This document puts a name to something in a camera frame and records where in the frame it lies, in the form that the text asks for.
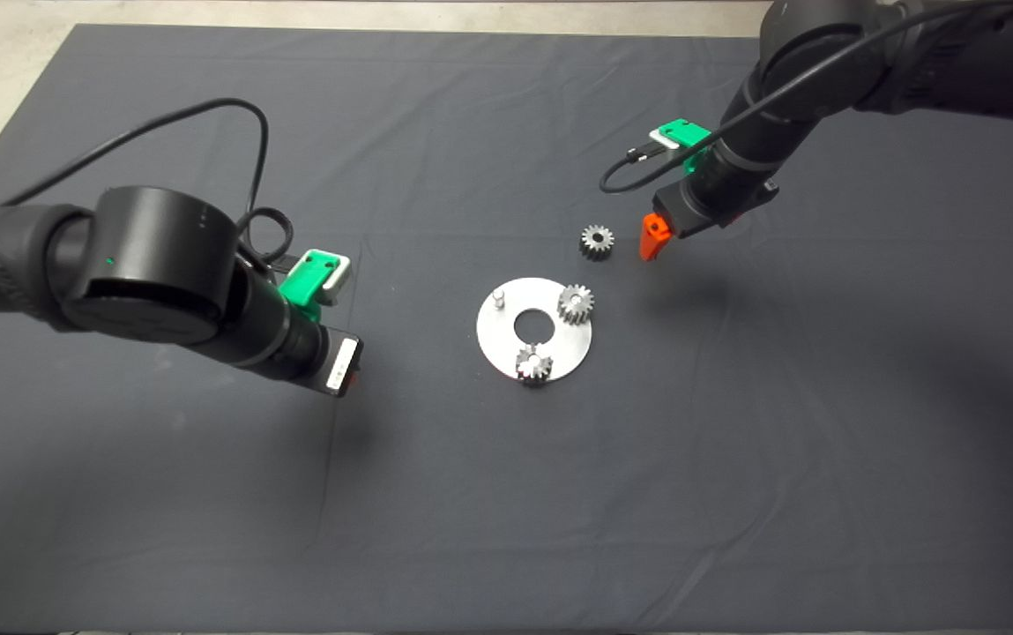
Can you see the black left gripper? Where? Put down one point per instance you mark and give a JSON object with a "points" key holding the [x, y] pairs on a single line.
{"points": [[316, 353]]}

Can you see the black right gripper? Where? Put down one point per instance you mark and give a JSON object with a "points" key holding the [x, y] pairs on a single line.
{"points": [[709, 203]]}

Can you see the small steel gear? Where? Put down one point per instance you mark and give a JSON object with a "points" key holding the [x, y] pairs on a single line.
{"points": [[568, 298], [588, 249], [525, 372]]}

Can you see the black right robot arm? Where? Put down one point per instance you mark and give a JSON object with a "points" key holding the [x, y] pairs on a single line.
{"points": [[956, 62]]}

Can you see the dark grey table cloth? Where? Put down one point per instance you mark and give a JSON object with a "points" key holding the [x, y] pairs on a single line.
{"points": [[471, 494]]}

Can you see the round metal plate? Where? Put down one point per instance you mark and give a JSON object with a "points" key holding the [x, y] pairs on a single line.
{"points": [[563, 353]]}

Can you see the silver camera box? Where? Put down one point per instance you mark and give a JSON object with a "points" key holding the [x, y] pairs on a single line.
{"points": [[343, 278], [665, 141]]}

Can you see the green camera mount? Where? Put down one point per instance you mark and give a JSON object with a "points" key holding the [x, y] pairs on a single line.
{"points": [[687, 134], [299, 295]]}

